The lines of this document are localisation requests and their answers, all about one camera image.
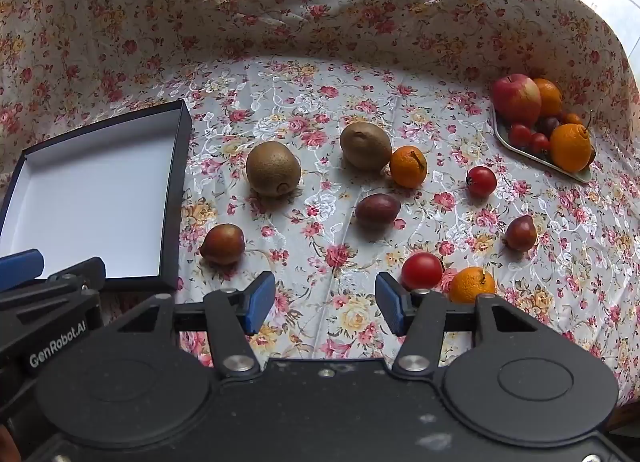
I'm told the pale green tray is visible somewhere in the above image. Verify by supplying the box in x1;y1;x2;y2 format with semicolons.
492;102;596;184

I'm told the dark box with white inside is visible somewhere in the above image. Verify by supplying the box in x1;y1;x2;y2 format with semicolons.
0;100;193;292

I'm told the brown kiwi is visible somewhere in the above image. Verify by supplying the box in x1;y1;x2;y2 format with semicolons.
245;141;302;199
339;121;393;172

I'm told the small tangerine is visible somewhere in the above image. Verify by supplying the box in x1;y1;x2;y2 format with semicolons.
447;266;497;304
389;145;429;189

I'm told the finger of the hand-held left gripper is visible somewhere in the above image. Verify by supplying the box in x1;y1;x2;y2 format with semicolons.
0;249;46;291

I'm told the red-brown plum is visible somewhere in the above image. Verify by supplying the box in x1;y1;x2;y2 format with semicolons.
200;223;246;266

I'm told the round orange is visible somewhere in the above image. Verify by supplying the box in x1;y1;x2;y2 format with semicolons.
532;78;564;118

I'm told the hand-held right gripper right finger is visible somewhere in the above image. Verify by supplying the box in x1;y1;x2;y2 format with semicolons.
375;271;551;379

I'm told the large red tomato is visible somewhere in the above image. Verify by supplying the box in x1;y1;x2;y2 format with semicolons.
401;251;445;292

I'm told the floral cloth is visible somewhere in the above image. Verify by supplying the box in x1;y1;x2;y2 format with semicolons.
0;0;640;413

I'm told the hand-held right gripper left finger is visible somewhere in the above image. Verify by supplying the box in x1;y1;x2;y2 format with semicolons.
105;271;277;380

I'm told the knobbed orange with stem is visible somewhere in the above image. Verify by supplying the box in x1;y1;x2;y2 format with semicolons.
549;112;595;173

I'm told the small red tomato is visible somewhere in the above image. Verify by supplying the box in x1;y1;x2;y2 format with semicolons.
466;165;498;199

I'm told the pear-shaped dark red plum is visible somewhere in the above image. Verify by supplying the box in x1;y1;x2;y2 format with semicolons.
504;215;538;252

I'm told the red apple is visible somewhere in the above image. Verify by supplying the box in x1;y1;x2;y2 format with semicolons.
492;74;543;126

